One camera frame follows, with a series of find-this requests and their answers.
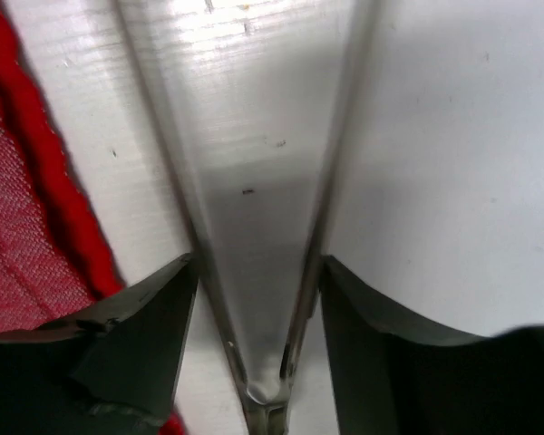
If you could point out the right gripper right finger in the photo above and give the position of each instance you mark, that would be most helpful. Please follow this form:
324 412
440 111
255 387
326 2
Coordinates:
397 372

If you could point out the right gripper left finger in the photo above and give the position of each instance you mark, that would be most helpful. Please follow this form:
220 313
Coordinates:
111 368

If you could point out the metal tongs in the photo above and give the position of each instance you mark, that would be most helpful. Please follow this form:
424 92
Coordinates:
249 101

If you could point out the red patterned placemat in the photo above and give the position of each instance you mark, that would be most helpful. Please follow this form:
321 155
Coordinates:
54 260

